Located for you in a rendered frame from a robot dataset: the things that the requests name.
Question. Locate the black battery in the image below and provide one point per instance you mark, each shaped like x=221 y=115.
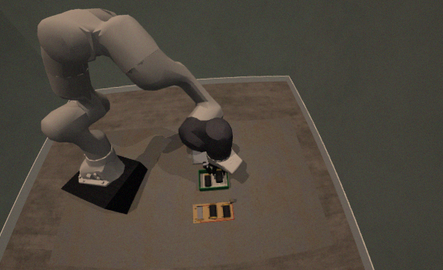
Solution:
x=212 y=211
x=218 y=176
x=226 y=210
x=207 y=179

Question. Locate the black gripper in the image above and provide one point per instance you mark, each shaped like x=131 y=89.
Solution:
x=206 y=165

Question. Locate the green open-top box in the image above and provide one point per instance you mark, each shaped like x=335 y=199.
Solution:
x=215 y=186

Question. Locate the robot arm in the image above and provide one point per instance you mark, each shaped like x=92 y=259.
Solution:
x=71 y=38

